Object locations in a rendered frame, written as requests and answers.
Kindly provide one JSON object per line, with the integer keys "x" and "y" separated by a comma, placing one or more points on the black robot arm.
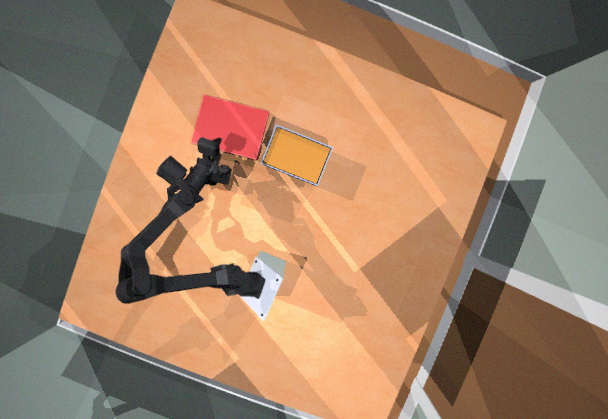
{"x": 135, "y": 283}

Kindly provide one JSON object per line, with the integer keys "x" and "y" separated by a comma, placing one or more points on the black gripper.
{"x": 209, "y": 148}

